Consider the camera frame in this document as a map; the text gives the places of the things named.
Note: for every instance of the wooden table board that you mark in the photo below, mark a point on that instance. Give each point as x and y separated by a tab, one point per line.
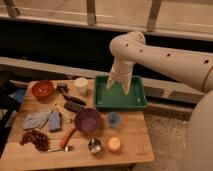
136	146

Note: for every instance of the blue object at left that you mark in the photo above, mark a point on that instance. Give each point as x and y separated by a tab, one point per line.
19	95

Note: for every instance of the green plastic tray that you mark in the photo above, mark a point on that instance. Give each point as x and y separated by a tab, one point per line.
114	99

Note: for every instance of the bunch of dark grapes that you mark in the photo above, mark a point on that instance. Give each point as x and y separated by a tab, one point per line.
37	138

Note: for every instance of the purple bowl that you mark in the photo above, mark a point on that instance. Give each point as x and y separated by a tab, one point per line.
88	120

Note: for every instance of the red bowl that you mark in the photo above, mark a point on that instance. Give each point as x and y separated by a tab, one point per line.
43	89

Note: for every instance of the metal measuring cup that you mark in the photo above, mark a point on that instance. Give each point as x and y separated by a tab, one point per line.
94	146

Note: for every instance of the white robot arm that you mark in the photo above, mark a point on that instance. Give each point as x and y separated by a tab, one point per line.
194	69

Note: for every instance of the grey blue cloth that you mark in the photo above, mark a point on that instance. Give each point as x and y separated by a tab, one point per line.
37	119

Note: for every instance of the blue small cup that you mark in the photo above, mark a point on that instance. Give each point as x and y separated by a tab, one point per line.
113	119

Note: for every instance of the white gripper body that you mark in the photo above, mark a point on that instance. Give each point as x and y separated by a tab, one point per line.
121	71

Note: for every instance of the yellow banana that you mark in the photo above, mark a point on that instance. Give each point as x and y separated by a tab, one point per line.
65	113

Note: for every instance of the white cup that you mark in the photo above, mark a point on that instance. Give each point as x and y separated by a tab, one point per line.
81	85

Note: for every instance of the metal spoon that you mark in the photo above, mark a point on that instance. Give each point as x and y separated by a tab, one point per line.
65	149

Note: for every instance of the orange round fruit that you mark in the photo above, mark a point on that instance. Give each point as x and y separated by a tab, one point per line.
114	144

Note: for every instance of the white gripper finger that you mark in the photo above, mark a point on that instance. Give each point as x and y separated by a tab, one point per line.
110	82
126	87

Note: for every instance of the blue sponge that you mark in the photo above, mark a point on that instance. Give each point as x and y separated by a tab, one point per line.
54	122

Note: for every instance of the small black object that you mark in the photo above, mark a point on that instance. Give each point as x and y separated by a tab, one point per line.
62	87

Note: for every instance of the orange carrot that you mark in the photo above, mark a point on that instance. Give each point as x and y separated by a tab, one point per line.
66	137

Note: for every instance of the dark brown block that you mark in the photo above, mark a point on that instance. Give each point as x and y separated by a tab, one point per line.
72	106

